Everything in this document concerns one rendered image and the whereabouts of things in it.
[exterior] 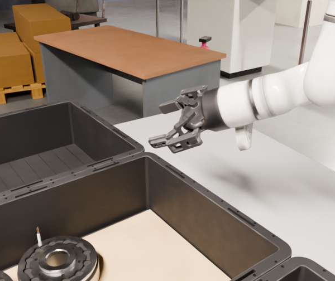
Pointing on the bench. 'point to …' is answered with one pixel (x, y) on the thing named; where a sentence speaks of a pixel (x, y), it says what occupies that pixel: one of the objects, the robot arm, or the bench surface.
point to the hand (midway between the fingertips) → (158, 125)
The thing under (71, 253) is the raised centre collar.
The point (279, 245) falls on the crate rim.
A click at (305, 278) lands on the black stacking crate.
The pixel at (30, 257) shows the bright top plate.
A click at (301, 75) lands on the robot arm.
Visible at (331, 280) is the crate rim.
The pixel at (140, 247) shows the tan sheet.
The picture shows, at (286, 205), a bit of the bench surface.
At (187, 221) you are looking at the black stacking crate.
